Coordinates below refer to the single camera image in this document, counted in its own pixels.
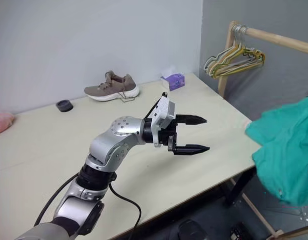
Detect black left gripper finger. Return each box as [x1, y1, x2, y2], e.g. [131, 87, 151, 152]
[172, 144, 210, 157]
[175, 114, 208, 126]

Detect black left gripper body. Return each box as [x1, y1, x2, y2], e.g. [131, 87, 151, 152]
[158, 118, 180, 152]

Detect green shorts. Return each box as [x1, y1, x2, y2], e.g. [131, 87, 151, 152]
[244, 94, 308, 207]

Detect purple tissue box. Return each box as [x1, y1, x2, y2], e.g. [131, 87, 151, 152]
[160, 69, 186, 92]

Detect brown sneaker with white sole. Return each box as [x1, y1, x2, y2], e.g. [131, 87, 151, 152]
[84, 70, 141, 104]

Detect dark rounded shape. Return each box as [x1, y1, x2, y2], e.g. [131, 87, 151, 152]
[178, 219, 207, 240]

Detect black round container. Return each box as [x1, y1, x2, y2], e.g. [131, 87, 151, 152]
[55, 99, 75, 113]

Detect wooden clothes rack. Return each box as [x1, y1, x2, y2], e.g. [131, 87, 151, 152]
[217, 20, 308, 240]

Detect pink fluffy cloth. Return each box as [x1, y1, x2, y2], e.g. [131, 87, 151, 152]
[0, 111, 16, 137]

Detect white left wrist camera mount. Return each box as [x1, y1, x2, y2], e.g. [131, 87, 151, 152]
[150, 96, 178, 149]

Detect black table frame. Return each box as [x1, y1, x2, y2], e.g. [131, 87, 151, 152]
[219, 169, 255, 209]

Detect bunch of wire hangers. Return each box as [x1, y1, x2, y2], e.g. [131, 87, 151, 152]
[210, 24, 266, 79]

